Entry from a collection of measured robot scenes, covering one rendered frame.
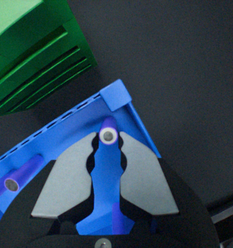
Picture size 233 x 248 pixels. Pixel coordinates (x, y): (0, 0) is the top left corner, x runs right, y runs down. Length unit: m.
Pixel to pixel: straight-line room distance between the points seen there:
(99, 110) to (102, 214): 0.18
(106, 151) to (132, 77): 0.36
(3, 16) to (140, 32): 0.42
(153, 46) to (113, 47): 0.14
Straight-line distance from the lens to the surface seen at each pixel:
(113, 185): 0.23
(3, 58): 0.22
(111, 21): 0.57
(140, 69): 0.53
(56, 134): 0.21
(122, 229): 0.22
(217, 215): 0.86
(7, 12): 0.26
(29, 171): 0.20
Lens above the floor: 0.51
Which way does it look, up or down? 77 degrees down
